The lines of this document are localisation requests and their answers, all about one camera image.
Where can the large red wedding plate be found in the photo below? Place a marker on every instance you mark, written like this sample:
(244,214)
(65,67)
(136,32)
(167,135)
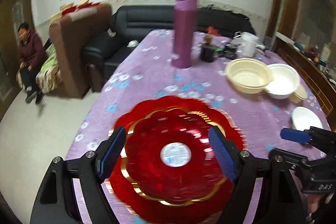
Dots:
(152,211)

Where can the purple floral tablecloth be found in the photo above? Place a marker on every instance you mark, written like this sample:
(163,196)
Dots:
(148,74)

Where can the black labelled jar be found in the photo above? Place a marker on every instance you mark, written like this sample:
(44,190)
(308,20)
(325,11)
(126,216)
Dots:
(230,50)

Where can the cream ribbed plastic bowl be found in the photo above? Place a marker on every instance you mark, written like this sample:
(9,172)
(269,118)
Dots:
(248,76)

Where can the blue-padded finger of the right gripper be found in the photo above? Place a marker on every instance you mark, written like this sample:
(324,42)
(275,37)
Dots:
(295,135)

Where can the wooden cabinet with clutter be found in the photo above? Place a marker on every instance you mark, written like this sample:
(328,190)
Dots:
(303,34)

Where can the black leather sofa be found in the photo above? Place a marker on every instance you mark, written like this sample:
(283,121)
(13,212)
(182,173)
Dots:
(108,49)

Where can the white plastic bowl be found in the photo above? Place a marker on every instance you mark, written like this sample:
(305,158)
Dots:
(285,81)

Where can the brown armchair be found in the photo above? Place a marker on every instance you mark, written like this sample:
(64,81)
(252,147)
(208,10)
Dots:
(69,34)

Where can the purple thermos bottle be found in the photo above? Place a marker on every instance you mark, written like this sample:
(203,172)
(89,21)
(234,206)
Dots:
(185,22)

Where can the small white bowl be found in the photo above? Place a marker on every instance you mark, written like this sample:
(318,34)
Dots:
(303,119)

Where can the person's right hand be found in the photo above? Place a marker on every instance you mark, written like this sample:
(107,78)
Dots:
(321,208)

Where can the small cream bowl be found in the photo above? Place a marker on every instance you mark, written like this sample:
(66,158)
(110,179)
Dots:
(299,95)

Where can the seated person in maroon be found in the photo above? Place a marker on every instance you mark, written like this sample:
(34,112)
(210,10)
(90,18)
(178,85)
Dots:
(32,56)

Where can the small red gold-rimmed plate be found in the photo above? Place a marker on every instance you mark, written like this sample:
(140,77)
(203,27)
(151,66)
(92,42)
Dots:
(167,158)

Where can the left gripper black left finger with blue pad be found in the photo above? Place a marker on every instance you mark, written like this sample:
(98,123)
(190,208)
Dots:
(56,201)

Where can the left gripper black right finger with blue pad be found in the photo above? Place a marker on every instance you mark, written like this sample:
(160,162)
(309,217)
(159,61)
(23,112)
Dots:
(279,200)

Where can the black jar with wooden knob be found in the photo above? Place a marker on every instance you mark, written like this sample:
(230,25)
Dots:
(207,50)

